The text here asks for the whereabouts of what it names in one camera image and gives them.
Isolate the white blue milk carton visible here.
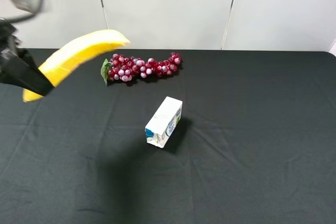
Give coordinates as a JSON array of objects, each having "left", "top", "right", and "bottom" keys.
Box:
[{"left": 145, "top": 97, "right": 183, "bottom": 148}]

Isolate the red grape bunch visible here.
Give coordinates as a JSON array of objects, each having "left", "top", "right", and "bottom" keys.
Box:
[{"left": 100, "top": 52, "right": 183, "bottom": 85}]

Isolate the black tablecloth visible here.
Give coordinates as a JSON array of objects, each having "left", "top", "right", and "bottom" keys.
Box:
[{"left": 1, "top": 50, "right": 335, "bottom": 223}]

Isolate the yellow banana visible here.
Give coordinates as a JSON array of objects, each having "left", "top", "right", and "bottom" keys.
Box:
[{"left": 38, "top": 29, "right": 130, "bottom": 87}]

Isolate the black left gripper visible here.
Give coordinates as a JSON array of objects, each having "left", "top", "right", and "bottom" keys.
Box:
[{"left": 1, "top": 18, "right": 54, "bottom": 96}]

